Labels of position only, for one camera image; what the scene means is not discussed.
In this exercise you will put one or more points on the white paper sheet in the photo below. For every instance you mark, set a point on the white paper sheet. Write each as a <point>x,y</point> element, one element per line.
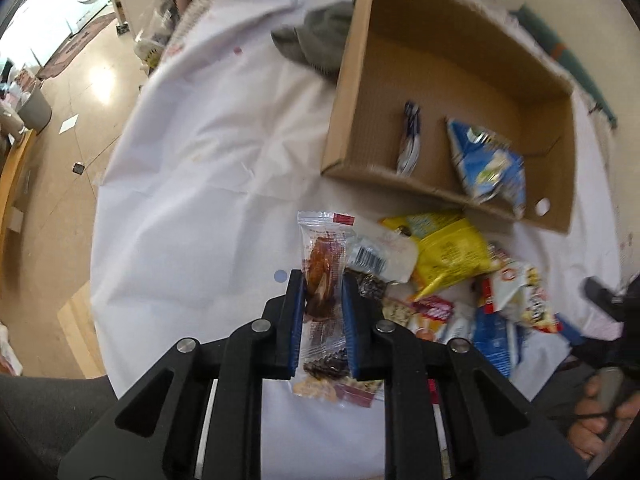
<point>69,125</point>

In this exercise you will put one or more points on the person's right hand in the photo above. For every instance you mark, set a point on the person's right hand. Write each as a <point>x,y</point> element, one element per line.
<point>590,430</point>

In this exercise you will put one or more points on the white barcode snack packet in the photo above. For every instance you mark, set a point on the white barcode snack packet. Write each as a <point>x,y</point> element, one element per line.
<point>385,255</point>

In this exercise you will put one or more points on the clear plastic bag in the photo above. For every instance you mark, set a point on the clear plastic bag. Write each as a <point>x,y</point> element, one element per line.
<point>152,50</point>

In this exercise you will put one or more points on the white cookie print packet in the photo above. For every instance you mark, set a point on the white cookie print packet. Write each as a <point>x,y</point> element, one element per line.
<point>515,290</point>

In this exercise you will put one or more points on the wooden table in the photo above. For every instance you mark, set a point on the wooden table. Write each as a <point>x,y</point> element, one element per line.
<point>15,180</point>

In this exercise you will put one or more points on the blue snack bag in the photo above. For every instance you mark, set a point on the blue snack bag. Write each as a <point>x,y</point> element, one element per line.
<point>485,165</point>

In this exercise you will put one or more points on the slim blue white packet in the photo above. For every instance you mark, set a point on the slim blue white packet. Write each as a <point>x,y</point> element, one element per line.
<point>409,150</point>

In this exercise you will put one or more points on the dark cloth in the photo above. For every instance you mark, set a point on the dark cloth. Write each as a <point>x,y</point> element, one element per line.
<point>45,425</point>

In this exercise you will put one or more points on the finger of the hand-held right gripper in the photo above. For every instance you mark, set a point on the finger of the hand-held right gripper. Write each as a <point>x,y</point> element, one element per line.
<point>567,329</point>
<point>602,296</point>

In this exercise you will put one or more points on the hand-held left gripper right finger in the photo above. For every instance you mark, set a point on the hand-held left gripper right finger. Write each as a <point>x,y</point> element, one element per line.
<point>349,320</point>

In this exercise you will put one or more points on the blue white flat packet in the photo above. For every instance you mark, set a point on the blue white flat packet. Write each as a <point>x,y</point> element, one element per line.
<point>492,340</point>

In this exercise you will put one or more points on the grey bin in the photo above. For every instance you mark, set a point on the grey bin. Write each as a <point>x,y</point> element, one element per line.
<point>35,107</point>

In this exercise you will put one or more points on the yellow snack bag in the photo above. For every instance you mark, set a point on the yellow snack bag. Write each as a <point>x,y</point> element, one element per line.
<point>450,255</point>

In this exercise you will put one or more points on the teal striped blanket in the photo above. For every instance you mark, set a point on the teal striped blanket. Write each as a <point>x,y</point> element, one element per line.
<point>565,55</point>

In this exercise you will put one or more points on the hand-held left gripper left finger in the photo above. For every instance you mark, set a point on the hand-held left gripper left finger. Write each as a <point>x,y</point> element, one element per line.
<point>298,310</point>

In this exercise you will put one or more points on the grey cloth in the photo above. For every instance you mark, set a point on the grey cloth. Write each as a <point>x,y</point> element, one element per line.
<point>320,40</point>

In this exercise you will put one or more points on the clear brown pastry packet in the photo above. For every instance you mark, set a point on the clear brown pastry packet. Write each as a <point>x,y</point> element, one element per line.
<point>320,265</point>

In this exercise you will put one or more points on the dark speckled snack packet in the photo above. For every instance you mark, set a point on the dark speckled snack packet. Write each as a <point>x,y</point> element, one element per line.
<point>372,286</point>

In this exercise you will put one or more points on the dark patterned floor mat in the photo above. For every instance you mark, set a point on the dark patterned floor mat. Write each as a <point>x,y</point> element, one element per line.
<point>75,40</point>

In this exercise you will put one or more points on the white printed bedsheet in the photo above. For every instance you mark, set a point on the white printed bedsheet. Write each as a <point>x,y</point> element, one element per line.
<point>210,160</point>

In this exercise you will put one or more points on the cardboard box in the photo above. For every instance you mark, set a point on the cardboard box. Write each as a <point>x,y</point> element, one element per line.
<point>400,75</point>

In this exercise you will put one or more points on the red white snack packet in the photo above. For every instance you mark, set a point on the red white snack packet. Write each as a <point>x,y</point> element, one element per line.
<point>435,311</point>

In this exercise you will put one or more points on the white cabinet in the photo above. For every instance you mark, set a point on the white cabinet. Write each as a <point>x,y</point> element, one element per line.
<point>137,2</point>

